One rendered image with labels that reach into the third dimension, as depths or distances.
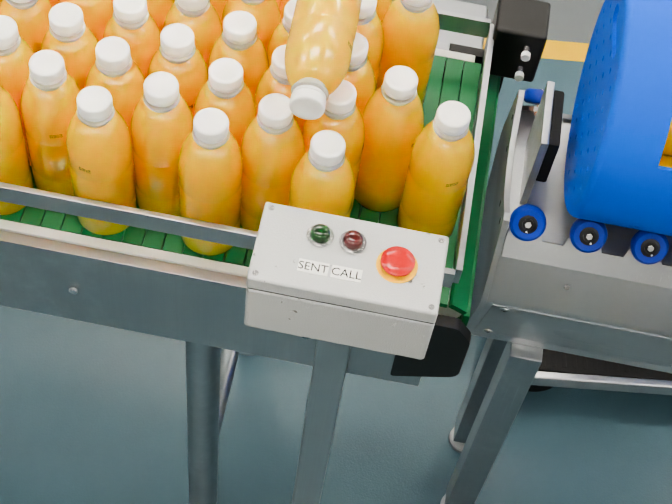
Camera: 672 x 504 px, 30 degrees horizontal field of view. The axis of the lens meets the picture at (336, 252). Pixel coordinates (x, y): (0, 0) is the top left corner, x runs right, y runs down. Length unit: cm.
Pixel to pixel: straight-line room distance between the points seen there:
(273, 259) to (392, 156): 26
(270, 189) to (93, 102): 23
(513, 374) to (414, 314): 60
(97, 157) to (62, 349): 112
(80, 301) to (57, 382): 85
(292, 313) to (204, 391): 49
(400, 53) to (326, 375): 41
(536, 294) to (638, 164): 29
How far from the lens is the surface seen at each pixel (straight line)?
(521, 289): 161
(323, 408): 158
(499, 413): 199
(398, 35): 157
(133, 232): 156
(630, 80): 138
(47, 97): 146
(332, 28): 139
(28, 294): 167
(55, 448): 242
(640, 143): 139
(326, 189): 139
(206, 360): 172
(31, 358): 251
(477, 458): 214
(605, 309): 163
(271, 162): 142
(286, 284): 129
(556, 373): 240
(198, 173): 141
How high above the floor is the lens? 219
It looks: 56 degrees down
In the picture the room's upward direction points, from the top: 9 degrees clockwise
